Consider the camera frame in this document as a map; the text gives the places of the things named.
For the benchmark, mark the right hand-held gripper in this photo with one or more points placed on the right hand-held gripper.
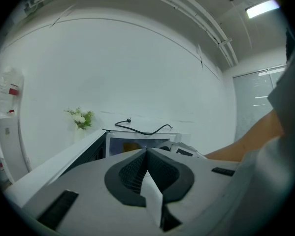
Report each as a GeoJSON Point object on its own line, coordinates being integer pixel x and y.
{"type": "Point", "coordinates": [189, 153]}

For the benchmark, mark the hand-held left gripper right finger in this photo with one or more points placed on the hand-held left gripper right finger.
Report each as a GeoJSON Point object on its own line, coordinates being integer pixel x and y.
{"type": "Point", "coordinates": [181, 176]}

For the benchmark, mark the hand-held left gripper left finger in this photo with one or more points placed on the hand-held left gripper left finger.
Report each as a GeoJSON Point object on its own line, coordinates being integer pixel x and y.
{"type": "Point", "coordinates": [93, 181]}

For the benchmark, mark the dark olive-brown object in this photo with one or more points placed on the dark olive-brown object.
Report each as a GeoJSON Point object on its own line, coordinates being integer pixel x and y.
{"type": "Point", "coordinates": [131, 147]}

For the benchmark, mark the white microwave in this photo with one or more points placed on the white microwave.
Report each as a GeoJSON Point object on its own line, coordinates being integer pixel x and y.
{"type": "Point", "coordinates": [122, 134]}

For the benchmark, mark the person's right forearm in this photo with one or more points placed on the person's right forearm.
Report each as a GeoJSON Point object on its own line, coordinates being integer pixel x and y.
{"type": "Point", "coordinates": [248, 141]}

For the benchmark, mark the white vase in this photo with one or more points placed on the white vase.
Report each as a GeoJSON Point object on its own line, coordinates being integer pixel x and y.
{"type": "Point", "coordinates": [80, 134]}

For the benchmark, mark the white flower bouquet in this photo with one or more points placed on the white flower bouquet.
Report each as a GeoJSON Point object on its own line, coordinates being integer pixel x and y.
{"type": "Point", "coordinates": [79, 119]}

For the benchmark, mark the white cabinet box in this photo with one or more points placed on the white cabinet box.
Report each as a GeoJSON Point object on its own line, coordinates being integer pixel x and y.
{"type": "Point", "coordinates": [9, 144]}

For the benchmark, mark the glass door with blinds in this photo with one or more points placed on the glass door with blinds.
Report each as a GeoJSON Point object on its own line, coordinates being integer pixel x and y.
{"type": "Point", "coordinates": [253, 102]}

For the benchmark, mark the white ceiling pipes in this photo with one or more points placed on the white ceiling pipes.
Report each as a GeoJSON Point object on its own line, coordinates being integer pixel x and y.
{"type": "Point", "coordinates": [223, 44]}

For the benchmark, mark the clear plastic bag red print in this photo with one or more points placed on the clear plastic bag red print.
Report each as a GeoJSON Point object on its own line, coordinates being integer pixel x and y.
{"type": "Point", "coordinates": [7, 90]}

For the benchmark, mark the ceiling light fixture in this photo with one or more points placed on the ceiling light fixture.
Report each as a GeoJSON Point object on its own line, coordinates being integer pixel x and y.
{"type": "Point", "coordinates": [261, 8]}

